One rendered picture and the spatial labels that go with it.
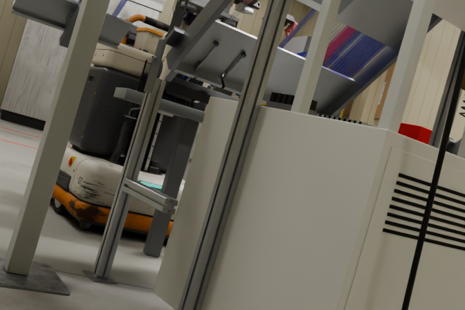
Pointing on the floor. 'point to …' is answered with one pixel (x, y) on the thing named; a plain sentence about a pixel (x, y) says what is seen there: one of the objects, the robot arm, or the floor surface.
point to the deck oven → (41, 53)
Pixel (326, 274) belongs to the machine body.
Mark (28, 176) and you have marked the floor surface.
